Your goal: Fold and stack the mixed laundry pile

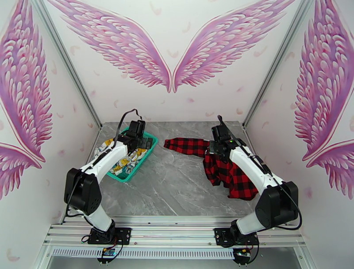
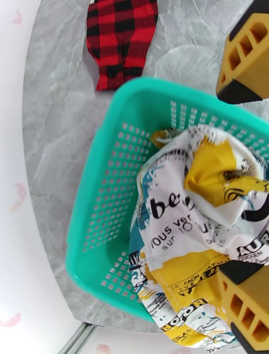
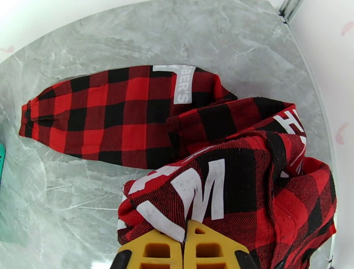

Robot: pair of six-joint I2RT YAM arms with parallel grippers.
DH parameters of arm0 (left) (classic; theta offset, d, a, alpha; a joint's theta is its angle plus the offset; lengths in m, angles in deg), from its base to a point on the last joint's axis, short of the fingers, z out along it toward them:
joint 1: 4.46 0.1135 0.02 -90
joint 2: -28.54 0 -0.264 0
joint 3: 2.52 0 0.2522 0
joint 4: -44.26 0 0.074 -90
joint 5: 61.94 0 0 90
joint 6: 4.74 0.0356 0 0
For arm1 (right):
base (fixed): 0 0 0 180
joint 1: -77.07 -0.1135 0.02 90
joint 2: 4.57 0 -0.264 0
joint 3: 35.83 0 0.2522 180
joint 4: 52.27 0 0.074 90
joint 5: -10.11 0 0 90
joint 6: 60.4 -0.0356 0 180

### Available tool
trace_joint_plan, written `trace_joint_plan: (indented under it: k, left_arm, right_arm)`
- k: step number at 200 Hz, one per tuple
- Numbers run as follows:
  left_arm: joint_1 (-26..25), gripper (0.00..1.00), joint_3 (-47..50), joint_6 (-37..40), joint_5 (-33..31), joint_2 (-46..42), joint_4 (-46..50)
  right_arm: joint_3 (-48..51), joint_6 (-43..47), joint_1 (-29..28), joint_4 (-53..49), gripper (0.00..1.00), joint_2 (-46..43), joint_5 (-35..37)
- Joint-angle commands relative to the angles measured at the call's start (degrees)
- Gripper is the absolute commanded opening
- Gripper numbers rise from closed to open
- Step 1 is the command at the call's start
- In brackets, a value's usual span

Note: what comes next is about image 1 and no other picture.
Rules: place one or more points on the white yellow teal printed shirt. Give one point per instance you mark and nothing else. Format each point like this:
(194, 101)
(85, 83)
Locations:
(130, 161)

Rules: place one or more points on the red black plaid shirt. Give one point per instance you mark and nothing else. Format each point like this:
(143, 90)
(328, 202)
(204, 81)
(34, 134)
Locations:
(235, 179)

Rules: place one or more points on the teal plastic basket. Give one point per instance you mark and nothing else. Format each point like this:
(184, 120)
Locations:
(125, 178)

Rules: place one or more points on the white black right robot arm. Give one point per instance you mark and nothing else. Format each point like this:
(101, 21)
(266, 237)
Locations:
(249, 166)

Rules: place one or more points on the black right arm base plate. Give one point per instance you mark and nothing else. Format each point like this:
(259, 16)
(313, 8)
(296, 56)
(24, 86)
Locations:
(221, 235)

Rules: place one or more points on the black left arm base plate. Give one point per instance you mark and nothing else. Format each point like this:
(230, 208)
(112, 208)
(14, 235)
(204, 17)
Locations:
(123, 235)

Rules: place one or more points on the aluminium corner post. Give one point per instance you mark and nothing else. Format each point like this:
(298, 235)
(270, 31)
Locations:
(66, 60)
(276, 63)

